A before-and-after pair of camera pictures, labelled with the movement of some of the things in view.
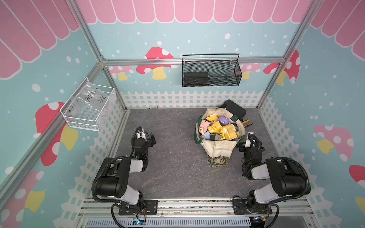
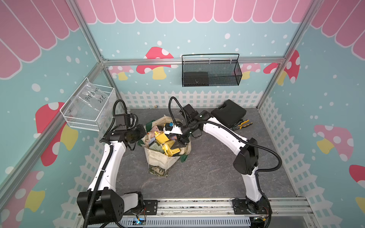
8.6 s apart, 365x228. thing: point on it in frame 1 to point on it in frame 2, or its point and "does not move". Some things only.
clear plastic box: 87,107 does not move
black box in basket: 196,79 does not move
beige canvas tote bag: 217,152 to 159,163
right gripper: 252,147 to 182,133
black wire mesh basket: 211,73 does not move
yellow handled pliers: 246,121 does not move
